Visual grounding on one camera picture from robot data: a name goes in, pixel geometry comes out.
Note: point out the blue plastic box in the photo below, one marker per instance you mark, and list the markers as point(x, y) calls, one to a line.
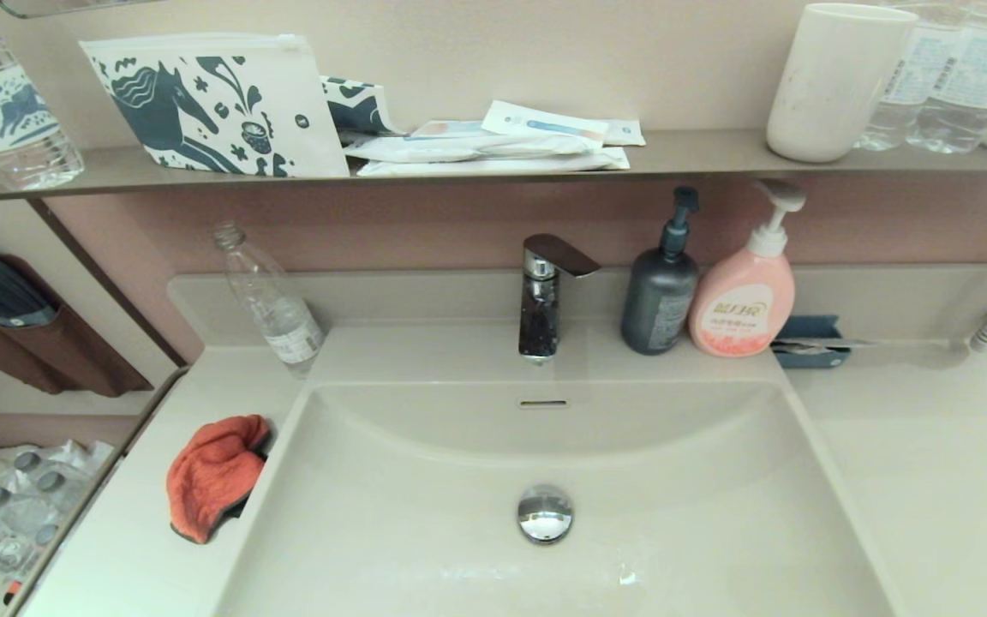
point(810, 330)

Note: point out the grey wall shelf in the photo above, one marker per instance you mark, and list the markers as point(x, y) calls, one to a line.
point(108, 164)

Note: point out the thin white stick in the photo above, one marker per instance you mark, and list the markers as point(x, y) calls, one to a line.
point(802, 347)

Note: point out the white pouch blue horse print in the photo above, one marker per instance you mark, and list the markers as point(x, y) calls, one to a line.
point(202, 111)

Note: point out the white sachet peach print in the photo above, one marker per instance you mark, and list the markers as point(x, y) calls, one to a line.
point(451, 129)

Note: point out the chrome drain stopper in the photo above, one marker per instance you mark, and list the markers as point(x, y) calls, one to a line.
point(545, 514)

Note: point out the dark grey pump bottle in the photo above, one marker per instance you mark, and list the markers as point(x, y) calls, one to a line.
point(656, 300)

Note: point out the pink pump soap bottle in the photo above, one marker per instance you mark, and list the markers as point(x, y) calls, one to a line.
point(742, 300)

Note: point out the wall mirror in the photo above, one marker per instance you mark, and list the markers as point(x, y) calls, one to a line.
point(74, 6)

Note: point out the brown hair dryer holder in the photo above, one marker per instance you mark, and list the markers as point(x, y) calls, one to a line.
point(82, 360)

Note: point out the chrome sink faucet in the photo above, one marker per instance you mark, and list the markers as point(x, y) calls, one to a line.
point(539, 317)

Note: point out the water bottle blue deer label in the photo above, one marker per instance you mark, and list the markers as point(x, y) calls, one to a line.
point(5, 111)

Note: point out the clear water bottle white label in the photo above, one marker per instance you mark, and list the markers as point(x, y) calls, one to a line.
point(910, 86)
point(974, 77)

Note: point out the orange cleaning cloth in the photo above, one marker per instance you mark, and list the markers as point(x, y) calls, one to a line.
point(211, 480)

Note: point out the white plastic cup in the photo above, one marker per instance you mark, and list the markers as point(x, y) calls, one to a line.
point(836, 86)

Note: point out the white wipes pack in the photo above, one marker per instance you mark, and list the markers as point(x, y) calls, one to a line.
point(442, 148)

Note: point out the white sink basin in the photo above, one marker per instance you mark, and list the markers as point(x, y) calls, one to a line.
point(673, 514)

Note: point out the empty clear plastic bottle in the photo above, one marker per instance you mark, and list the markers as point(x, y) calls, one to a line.
point(275, 308)

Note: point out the small white sachet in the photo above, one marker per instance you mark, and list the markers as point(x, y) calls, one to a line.
point(627, 133)

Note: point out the white sachet blue stripe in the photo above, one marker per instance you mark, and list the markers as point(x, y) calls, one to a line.
point(545, 125)

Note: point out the folded blue print pouch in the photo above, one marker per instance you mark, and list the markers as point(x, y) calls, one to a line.
point(356, 106)

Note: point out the shrink-wrapped water bottle pack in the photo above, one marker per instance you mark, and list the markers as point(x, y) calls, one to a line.
point(22, 514)

